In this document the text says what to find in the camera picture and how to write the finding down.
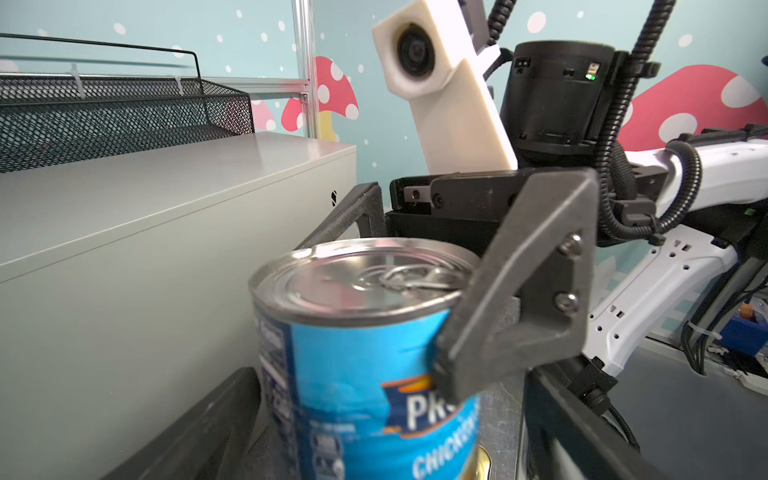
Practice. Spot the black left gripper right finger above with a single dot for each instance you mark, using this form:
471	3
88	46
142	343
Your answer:
566	440

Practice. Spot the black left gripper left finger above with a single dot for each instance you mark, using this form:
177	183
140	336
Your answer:
209	441

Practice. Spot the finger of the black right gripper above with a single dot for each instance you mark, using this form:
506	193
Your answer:
526	304
362	206

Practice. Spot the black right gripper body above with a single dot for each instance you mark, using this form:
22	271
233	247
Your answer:
525	210

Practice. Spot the blue Progresso soup can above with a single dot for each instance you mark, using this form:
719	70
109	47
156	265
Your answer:
346	331

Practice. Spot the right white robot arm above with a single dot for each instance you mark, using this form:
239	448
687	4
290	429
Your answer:
562	104

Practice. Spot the grey metal cabinet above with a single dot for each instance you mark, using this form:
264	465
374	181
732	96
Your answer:
124	296

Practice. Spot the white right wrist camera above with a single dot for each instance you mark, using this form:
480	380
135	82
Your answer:
434	55

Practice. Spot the black mesh wire basket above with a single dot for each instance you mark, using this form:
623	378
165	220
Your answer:
56	119

